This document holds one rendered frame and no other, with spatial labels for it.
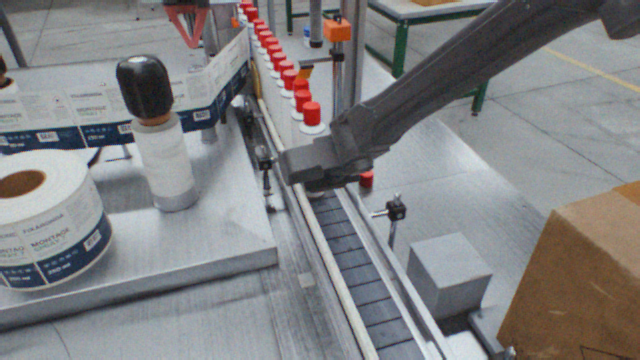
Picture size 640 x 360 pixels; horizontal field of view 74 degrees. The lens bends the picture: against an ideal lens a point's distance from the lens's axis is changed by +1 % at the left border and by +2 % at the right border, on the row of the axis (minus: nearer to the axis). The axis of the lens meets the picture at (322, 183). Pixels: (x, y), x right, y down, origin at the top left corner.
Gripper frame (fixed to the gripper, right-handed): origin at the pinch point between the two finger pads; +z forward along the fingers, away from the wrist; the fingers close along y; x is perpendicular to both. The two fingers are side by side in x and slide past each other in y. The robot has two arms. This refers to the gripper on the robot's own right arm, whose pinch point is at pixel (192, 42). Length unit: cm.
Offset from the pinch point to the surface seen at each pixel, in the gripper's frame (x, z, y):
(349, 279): 17.9, 31.1, 31.7
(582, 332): 36, 18, 57
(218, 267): -2.6, 33.6, 20.0
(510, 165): 170, 115, -82
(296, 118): 16.9, 15.1, 3.5
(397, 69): 117, 72, -135
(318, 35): 29.8, 8.2, -21.9
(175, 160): -6.6, 20.3, 3.6
